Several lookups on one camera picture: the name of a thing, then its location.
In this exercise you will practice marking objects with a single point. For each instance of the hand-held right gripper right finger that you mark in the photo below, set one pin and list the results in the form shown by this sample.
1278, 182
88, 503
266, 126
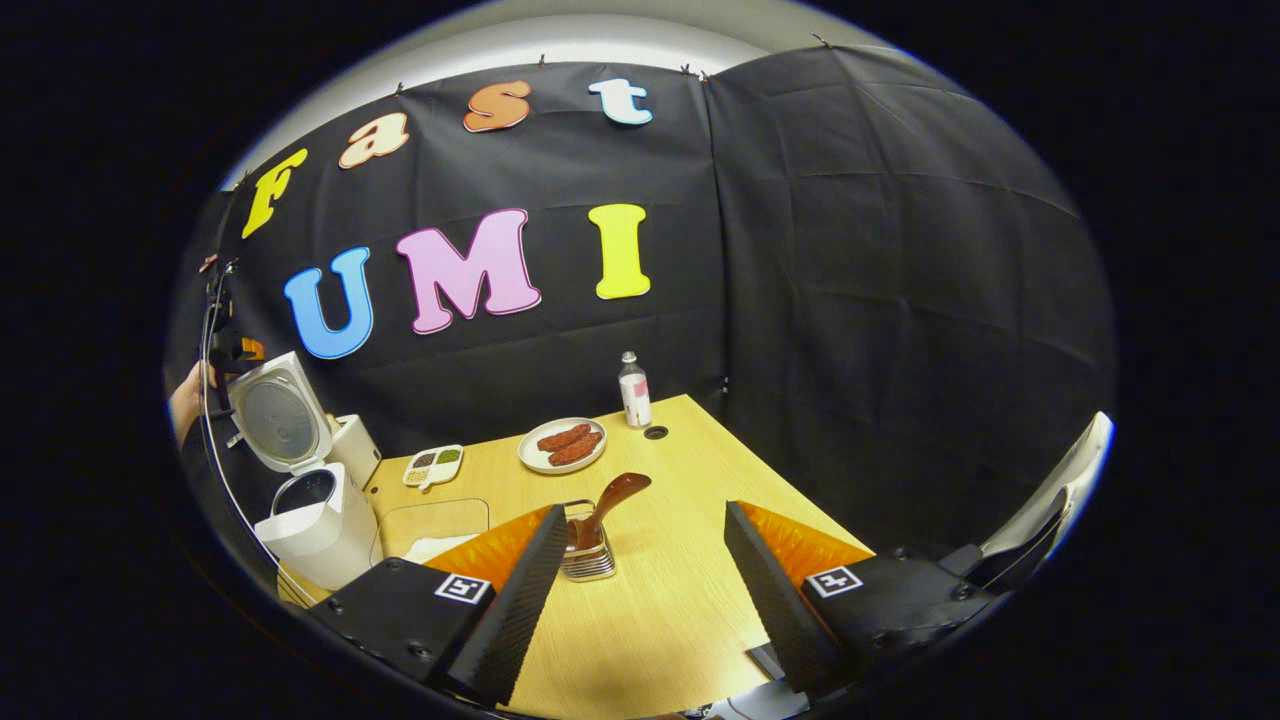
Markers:
775, 600

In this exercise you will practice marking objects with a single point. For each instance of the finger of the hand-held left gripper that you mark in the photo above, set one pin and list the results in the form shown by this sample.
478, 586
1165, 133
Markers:
253, 350

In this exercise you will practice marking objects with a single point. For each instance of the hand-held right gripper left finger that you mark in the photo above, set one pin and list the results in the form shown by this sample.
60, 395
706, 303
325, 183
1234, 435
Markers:
520, 600

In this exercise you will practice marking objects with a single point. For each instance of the white rice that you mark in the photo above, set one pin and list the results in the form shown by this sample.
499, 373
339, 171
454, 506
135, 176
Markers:
440, 548

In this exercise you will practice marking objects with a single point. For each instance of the brown wooden spoon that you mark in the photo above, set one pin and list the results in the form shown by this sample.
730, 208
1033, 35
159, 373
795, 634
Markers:
615, 495

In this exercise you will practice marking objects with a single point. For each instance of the white rice cooker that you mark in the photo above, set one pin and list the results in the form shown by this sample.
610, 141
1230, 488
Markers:
320, 540

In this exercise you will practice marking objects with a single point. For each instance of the clear rice container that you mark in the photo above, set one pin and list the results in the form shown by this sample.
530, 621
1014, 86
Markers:
430, 515

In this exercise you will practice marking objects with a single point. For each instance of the white round plate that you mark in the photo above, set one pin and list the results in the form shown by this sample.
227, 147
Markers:
530, 458

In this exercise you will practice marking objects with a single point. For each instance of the white toaster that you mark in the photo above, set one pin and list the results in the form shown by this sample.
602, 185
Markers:
358, 450

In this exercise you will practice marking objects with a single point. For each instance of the white divided bean dish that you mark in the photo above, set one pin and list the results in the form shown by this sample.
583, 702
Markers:
432, 475

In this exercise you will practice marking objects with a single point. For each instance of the brown sausage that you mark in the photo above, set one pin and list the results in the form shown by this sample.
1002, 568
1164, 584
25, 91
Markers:
563, 437
576, 450

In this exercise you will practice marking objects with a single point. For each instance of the clear bottle pink label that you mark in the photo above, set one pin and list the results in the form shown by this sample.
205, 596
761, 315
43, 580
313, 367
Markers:
635, 395

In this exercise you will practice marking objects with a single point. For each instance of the white chair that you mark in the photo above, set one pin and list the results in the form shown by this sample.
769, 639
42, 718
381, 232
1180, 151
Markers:
1060, 490

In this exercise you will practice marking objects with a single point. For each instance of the black backdrop cloth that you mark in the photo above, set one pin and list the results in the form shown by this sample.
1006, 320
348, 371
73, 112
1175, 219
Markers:
850, 300

